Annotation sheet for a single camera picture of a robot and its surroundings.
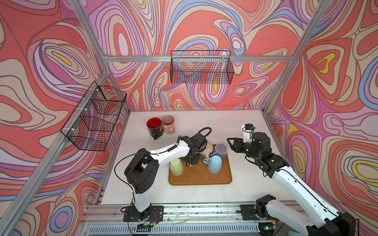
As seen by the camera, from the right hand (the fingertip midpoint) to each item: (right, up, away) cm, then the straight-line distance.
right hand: (231, 143), depth 78 cm
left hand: (-19, -12, +9) cm, 25 cm away
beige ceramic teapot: (-10, -5, +11) cm, 16 cm away
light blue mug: (-8, -12, +3) cm, 15 cm away
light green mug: (-29, -13, +2) cm, 32 cm away
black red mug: (-46, +9, +19) cm, 51 cm away
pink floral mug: (-37, +11, +23) cm, 45 cm away
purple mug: (-3, -5, +9) cm, 11 cm away
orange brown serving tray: (-17, -20, +9) cm, 28 cm away
